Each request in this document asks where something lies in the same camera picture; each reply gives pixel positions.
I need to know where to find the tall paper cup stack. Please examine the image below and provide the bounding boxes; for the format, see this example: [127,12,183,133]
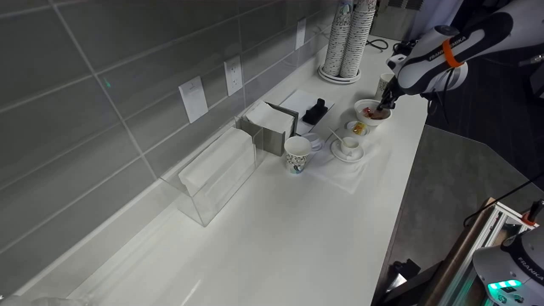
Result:
[340,0,377,79]

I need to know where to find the white light switch plate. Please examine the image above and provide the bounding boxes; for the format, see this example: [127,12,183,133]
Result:
[178,77,207,123]

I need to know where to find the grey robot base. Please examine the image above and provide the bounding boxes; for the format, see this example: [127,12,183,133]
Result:
[438,198,544,306]

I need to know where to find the white plate with small cup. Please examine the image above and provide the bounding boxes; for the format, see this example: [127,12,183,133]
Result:
[329,137,363,164]

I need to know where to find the grey napkin holder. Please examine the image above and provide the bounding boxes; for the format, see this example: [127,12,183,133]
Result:
[236,101,297,157]

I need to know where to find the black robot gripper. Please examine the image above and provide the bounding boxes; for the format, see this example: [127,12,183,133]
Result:
[379,77,404,109]

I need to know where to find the brown sachet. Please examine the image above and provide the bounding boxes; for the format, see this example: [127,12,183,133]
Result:
[363,108,391,120]

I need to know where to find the white wall outlet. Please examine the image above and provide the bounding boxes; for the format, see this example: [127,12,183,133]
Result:
[295,19,306,50]

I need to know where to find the clear acrylic napkin box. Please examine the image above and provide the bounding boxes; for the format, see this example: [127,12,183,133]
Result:
[161,128,263,227]

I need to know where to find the black small holder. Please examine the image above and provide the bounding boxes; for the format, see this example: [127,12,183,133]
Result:
[302,99,328,125]

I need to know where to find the white round cup tray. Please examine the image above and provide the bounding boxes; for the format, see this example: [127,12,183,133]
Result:
[318,67,360,86]

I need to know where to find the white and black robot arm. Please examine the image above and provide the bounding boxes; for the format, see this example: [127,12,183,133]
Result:
[377,0,544,109]

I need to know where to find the white bowl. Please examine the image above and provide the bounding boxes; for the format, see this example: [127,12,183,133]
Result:
[353,99,391,130]

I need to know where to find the patterned ceramic mug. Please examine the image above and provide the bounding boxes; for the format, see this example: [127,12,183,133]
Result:
[284,137,311,174]

